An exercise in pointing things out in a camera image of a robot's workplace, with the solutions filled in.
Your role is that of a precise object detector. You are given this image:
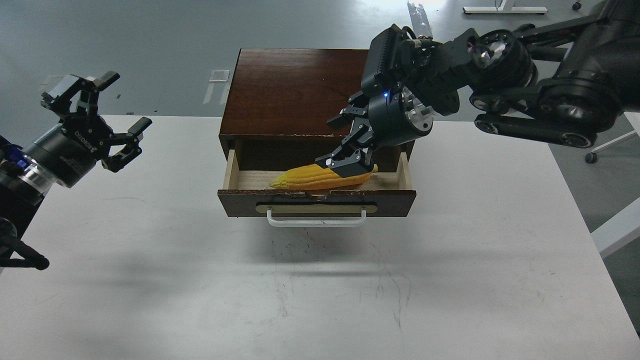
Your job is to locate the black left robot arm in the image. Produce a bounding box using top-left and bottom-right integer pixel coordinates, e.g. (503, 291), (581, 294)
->
(0, 71), (153, 271)

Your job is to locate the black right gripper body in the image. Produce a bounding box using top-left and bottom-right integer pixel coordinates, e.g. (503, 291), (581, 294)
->
(367, 89), (435, 149)

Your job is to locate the white desk foot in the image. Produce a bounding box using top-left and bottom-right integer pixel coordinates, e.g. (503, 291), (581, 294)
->
(462, 0), (548, 15)

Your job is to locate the wooden drawer with white handle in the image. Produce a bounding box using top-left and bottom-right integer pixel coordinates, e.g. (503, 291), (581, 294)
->
(217, 150), (417, 222)

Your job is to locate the yellow plastic corn cob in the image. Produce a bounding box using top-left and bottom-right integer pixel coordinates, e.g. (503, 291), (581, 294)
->
(269, 164), (378, 191)

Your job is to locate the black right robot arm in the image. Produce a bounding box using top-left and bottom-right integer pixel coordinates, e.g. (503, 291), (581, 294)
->
(315, 0), (639, 178)

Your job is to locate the white office chair base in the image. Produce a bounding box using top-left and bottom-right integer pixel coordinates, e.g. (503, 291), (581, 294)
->
(583, 130), (639, 164)

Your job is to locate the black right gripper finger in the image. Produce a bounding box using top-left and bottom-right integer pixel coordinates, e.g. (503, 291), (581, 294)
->
(327, 91), (371, 132)
(315, 123), (375, 178)

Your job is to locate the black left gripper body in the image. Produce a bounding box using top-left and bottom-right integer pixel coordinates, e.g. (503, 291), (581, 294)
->
(23, 123), (107, 188)

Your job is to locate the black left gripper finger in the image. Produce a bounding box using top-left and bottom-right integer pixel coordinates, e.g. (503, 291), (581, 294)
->
(40, 71), (121, 126)
(100, 117), (153, 173)

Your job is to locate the dark wooden drawer cabinet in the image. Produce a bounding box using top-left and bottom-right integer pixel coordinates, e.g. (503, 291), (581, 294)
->
(219, 48), (416, 163)

